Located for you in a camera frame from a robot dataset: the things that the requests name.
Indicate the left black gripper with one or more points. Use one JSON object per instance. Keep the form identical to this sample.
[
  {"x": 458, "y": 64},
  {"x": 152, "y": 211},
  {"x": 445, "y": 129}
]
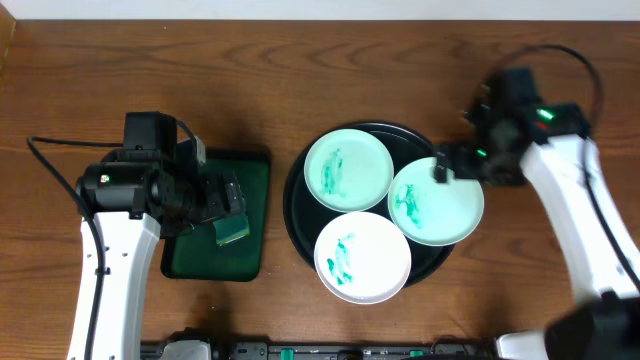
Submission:
[{"x": 230, "y": 198}]

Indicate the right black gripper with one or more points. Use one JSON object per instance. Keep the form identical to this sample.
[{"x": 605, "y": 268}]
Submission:
[{"x": 459, "y": 166}]

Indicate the green yellow sponge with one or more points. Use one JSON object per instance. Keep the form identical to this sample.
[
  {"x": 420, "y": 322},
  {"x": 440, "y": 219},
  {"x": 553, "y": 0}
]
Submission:
[{"x": 231, "y": 229}]

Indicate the mint plate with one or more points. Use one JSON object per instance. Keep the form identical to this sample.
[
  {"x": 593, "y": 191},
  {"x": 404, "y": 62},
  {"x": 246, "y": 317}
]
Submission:
[
  {"x": 431, "y": 213},
  {"x": 348, "y": 170}
]

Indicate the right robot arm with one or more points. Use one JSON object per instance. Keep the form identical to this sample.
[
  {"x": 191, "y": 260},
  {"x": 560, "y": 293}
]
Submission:
[{"x": 521, "y": 139}]

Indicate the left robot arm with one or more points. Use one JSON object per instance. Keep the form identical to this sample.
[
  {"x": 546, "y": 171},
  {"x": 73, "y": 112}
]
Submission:
[{"x": 149, "y": 187}]

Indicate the green rectangular tray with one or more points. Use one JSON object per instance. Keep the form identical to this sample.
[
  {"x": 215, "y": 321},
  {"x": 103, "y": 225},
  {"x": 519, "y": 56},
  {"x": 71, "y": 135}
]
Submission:
[{"x": 194, "y": 254}]

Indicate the round black serving tray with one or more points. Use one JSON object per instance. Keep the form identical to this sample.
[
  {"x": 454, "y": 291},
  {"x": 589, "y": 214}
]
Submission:
[{"x": 305, "y": 217}]

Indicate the white plate with green stain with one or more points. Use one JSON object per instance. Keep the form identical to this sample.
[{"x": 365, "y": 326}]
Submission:
[{"x": 362, "y": 258}]

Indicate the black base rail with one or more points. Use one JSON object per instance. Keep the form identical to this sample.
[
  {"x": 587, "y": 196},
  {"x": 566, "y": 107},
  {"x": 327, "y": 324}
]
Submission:
[{"x": 195, "y": 344}]

